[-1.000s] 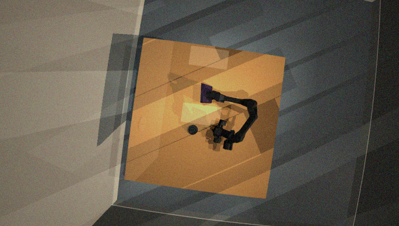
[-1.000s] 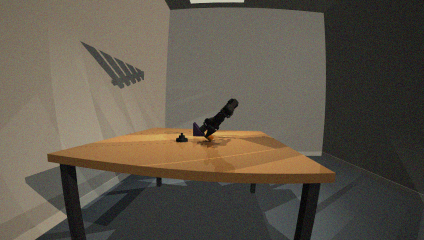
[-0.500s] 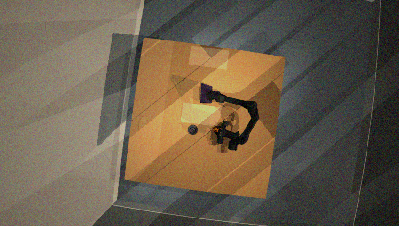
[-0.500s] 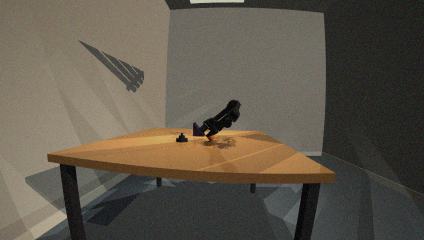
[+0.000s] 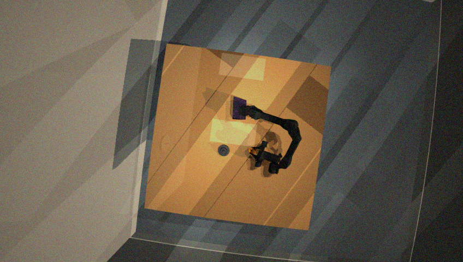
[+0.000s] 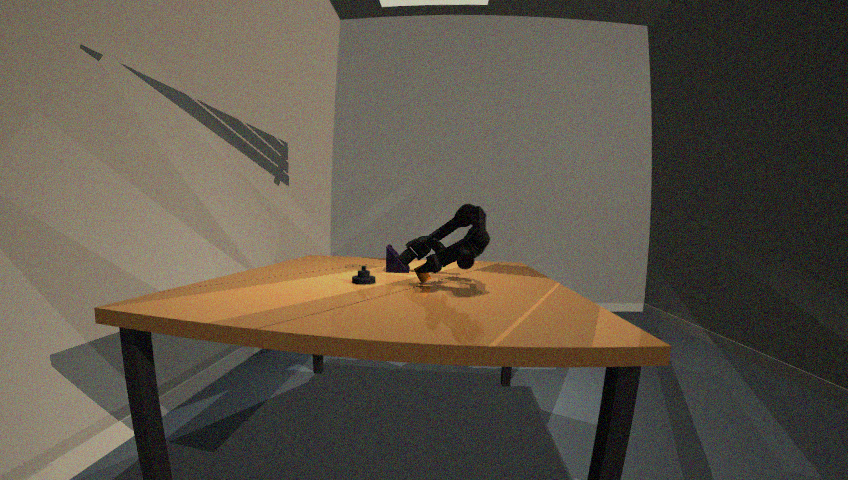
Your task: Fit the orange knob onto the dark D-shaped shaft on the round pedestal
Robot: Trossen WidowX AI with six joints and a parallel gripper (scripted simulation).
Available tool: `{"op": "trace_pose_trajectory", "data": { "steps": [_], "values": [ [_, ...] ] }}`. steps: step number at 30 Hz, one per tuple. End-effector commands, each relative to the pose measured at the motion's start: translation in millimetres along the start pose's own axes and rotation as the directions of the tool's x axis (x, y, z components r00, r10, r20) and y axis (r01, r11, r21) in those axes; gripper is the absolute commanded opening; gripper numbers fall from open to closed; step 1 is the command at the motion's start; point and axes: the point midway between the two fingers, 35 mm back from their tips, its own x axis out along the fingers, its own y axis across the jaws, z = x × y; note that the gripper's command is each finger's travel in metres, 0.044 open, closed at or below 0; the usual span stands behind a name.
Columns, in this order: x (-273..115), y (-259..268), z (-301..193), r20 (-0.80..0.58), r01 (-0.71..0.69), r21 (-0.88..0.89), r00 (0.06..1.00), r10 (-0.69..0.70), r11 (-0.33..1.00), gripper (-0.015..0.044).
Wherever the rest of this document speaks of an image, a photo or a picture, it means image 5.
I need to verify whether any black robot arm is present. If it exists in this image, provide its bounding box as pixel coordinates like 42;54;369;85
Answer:
239;105;302;174

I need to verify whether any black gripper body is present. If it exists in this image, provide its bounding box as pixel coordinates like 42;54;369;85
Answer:
255;141;272;167

